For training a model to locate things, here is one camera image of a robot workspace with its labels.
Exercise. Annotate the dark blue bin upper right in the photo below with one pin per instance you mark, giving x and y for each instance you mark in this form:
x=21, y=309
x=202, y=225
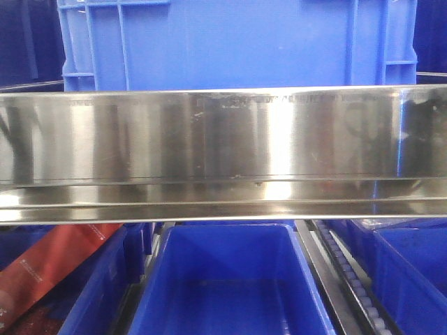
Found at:
x=430, y=42

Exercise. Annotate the red foil package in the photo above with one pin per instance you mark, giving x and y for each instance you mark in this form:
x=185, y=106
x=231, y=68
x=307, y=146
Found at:
x=41, y=267

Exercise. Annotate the dark blue bin upper left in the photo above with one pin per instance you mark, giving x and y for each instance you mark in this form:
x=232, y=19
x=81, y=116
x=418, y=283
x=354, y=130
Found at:
x=31, y=43

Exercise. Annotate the stainless steel shelf front beam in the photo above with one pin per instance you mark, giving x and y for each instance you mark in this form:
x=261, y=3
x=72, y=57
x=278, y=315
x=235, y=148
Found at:
x=307, y=152

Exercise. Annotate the blue bin lower right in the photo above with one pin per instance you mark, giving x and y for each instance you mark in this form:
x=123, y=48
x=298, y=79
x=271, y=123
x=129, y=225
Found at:
x=406, y=261

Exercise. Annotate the blue bin lower left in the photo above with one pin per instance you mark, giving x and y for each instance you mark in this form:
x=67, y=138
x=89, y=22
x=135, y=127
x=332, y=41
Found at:
x=89, y=299

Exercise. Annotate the dark blue bin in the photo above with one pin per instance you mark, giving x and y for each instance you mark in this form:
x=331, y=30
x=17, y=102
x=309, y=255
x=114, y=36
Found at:
x=430, y=42
x=31, y=43

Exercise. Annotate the blue bin lower centre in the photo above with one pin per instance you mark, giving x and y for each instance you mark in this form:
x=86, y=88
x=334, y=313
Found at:
x=230, y=279

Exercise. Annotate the white roller track rail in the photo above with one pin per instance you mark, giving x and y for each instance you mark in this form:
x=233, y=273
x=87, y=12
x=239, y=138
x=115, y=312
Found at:
x=369, y=314

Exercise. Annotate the steel divider rail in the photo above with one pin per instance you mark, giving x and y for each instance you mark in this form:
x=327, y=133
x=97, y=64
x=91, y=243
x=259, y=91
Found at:
x=329, y=284

